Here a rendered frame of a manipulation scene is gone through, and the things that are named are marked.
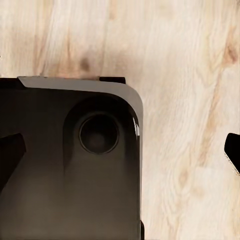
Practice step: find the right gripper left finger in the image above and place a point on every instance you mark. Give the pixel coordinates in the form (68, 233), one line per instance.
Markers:
(12, 150)

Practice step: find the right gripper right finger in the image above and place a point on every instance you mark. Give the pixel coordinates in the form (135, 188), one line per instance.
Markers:
(232, 149)

